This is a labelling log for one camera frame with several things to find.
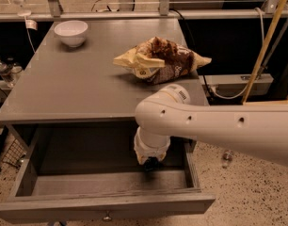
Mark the grey metal rail shelf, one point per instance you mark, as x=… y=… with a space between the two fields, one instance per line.
x=56 y=10

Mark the open grey top drawer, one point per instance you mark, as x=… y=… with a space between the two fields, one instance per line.
x=75 y=171

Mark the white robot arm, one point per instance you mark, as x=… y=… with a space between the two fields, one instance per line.
x=259 y=130

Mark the plastic bottle on floor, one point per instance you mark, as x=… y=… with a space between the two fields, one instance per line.
x=227 y=158

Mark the round metal drawer knob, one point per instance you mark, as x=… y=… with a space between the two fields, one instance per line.
x=107 y=217

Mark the clear plastic water bottle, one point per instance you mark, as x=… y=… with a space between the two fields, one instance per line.
x=5 y=73

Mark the yellow wooden pole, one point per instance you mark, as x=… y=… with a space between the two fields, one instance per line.
x=276 y=16

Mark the black wire basket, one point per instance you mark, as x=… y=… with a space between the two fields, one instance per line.
x=15 y=154

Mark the grey cabinet counter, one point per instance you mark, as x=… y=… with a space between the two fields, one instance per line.
x=62 y=85

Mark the dark blue rxbar wrapper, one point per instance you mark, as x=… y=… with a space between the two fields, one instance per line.
x=151 y=164

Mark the yellow brown chip bag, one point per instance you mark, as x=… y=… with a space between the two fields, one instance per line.
x=158 y=61

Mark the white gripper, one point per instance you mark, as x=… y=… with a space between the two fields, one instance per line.
x=149 y=150

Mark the white ceramic bowl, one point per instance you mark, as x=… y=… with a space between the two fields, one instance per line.
x=72 y=33

